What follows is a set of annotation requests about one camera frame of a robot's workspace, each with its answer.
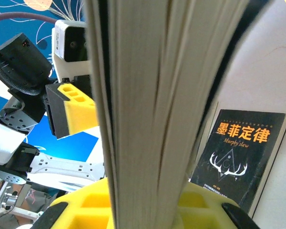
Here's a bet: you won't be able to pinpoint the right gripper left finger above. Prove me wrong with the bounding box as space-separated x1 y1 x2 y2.
33 177 116 229

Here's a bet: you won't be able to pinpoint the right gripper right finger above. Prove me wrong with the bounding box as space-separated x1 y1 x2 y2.
174 182 262 229

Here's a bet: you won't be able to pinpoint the black book orange title antlers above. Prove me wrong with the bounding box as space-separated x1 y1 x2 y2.
189 109 286 218

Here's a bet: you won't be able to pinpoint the dark book with red figure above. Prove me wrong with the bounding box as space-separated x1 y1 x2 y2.
84 0 276 229

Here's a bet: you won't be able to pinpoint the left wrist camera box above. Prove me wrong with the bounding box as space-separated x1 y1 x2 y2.
51 20 92 83

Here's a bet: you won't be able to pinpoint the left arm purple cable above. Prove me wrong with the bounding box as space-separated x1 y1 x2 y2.
0 12 59 26

